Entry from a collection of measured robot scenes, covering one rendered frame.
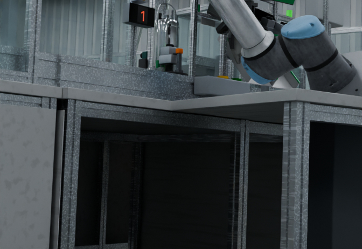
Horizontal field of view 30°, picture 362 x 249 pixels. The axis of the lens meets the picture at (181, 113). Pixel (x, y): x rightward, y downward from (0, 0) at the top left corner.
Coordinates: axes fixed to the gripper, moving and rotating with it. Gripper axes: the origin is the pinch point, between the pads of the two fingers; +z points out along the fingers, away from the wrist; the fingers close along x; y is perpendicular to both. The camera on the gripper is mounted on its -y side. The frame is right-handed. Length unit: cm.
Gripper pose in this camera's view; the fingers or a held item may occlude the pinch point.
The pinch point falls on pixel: (236, 60)
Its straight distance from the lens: 237.1
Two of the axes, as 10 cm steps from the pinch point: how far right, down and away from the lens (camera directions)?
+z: -0.4, 10.0, -0.8
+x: 7.1, 0.8, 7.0
